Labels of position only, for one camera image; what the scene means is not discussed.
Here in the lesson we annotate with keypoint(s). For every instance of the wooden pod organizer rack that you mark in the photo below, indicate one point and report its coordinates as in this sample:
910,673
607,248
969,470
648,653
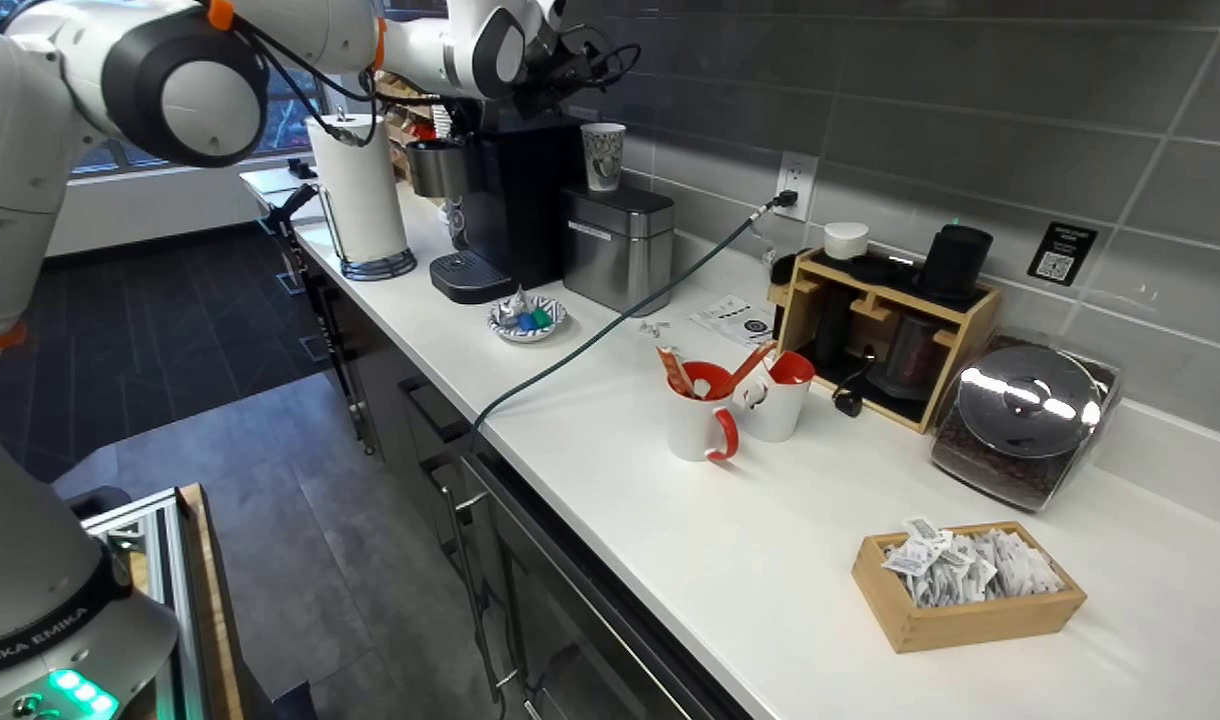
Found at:
873,338

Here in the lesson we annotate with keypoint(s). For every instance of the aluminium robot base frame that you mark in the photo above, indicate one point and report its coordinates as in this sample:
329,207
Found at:
173,559

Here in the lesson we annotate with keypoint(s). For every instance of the black Keurig coffee maker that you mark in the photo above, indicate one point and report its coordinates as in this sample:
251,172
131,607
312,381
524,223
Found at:
500,188

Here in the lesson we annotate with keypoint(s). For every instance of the black QR code sign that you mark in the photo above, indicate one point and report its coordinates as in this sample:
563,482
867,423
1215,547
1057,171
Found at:
1063,254

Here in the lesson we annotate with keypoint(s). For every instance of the silver bin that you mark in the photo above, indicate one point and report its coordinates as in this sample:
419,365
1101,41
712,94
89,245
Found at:
619,248

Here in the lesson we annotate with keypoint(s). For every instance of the white cup on rack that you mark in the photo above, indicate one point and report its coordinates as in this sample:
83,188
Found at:
845,241

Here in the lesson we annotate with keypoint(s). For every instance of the wooden sugar packet box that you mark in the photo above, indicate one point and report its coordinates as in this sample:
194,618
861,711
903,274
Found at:
963,586

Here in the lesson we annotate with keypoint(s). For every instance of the white wall outlet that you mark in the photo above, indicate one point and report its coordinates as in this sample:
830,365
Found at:
792,187

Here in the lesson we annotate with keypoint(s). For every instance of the white red mug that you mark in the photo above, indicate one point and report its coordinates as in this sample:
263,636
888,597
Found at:
697,423
774,397

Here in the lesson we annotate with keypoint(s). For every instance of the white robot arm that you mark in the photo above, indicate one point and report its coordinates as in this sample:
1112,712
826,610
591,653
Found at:
180,80

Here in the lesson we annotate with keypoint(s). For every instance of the patterned paper cup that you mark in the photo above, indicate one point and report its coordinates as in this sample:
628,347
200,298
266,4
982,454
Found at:
602,153

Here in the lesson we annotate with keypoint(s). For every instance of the round silver lidded container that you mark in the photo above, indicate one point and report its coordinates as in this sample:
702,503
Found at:
1021,418

